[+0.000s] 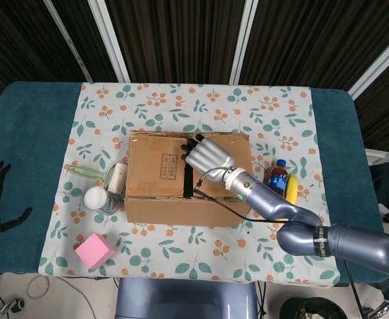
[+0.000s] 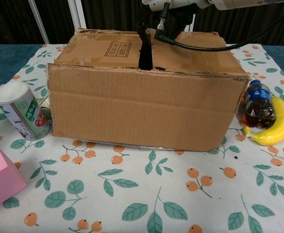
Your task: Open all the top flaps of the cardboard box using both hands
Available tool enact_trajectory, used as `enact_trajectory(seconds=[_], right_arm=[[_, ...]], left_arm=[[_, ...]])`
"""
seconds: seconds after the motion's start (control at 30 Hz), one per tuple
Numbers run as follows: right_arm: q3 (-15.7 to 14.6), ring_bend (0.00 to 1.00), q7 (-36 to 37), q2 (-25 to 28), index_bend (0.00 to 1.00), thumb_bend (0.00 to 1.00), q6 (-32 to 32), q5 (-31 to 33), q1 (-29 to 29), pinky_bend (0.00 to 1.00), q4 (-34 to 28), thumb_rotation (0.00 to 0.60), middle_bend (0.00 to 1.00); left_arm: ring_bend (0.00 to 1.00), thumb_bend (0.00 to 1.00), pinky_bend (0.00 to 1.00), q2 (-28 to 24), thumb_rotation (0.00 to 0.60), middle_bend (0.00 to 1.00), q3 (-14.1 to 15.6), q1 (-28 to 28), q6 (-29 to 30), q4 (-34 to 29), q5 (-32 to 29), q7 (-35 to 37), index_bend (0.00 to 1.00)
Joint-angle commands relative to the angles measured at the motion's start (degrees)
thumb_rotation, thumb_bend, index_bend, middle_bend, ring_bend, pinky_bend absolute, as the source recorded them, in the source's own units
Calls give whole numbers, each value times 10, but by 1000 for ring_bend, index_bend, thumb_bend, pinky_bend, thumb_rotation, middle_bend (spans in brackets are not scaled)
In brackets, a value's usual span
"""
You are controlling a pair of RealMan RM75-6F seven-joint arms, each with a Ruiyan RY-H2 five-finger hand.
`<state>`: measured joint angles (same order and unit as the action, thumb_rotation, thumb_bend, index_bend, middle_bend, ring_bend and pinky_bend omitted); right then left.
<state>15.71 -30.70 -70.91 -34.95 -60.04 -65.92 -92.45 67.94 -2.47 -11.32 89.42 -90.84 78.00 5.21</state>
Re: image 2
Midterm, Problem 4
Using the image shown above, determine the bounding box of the thin white frame post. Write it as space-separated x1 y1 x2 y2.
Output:
27 0 48 45

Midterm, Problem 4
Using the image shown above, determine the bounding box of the wide white frame post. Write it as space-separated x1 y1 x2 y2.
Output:
68 0 87 31

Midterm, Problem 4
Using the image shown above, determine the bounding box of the cola bottle blue label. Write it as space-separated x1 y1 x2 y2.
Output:
237 80 277 129

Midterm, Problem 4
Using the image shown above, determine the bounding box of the black right hand cable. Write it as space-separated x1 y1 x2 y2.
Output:
154 0 284 52

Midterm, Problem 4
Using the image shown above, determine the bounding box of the brown cardboard box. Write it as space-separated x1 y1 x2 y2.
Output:
47 28 251 152

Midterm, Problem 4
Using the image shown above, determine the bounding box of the floral leaf print tablecloth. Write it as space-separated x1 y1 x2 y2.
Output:
0 43 284 233

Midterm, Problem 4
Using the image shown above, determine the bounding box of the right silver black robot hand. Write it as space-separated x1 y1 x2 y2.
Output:
136 0 213 70

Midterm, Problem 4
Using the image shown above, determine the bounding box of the pink cube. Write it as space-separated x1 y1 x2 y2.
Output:
0 143 28 213

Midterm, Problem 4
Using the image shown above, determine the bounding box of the yellow banana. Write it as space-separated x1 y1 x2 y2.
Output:
243 96 284 146

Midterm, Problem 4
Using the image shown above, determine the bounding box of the white cap green jar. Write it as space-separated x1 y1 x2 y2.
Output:
0 81 51 141

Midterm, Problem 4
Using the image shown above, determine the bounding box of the green-handled lint roller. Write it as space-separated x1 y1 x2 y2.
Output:
39 96 52 122

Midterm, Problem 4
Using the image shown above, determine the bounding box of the teal table cover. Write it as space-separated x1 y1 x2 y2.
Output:
0 43 284 104

